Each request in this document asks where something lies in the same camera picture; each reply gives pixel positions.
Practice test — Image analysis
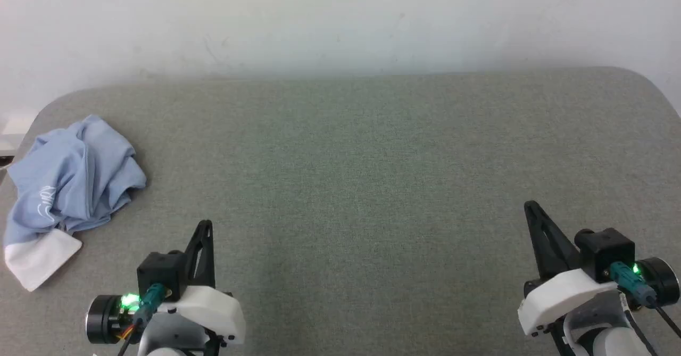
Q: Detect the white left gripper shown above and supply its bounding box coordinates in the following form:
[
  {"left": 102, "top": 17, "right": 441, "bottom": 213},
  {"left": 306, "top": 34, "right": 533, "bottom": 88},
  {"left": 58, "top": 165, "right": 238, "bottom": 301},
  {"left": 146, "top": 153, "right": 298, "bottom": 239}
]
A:
[{"left": 156, "top": 220, "right": 247, "bottom": 347}]

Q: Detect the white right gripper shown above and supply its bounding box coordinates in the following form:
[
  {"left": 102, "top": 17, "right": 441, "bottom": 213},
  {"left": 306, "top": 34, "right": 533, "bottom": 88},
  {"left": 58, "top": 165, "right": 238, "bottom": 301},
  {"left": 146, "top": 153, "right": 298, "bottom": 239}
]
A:
[{"left": 518, "top": 201, "right": 621, "bottom": 337}]

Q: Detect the light blue and white shirt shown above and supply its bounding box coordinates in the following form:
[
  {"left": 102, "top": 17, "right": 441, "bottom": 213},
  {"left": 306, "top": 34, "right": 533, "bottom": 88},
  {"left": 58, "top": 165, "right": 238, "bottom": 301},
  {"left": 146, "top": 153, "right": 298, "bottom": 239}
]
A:
[{"left": 4, "top": 114, "right": 148, "bottom": 292}]

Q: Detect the fabric sofa seat cushion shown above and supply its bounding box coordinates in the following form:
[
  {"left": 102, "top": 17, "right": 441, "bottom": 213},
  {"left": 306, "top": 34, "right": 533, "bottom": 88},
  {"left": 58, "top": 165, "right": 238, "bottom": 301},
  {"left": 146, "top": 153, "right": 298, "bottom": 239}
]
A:
[{"left": 0, "top": 67, "right": 681, "bottom": 356}]

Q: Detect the left camera cable teal plug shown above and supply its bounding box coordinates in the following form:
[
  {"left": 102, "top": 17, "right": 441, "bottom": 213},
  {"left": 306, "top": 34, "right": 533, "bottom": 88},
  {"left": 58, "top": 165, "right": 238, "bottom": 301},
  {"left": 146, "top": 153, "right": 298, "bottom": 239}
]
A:
[{"left": 118, "top": 284, "right": 168, "bottom": 356}]

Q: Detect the camera cable teal plug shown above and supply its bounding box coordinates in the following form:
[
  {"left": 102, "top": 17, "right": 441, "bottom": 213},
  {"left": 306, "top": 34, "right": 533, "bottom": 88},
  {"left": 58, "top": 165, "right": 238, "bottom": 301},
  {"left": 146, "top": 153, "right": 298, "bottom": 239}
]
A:
[
  {"left": 118, "top": 284, "right": 168, "bottom": 356},
  {"left": 609, "top": 261, "right": 681, "bottom": 338}
]

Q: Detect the right camera cable teal plug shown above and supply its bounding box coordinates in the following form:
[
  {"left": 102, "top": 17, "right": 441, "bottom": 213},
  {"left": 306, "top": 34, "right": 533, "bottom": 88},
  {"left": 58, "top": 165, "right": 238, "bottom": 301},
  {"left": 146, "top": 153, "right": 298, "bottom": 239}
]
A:
[{"left": 609, "top": 261, "right": 681, "bottom": 338}]

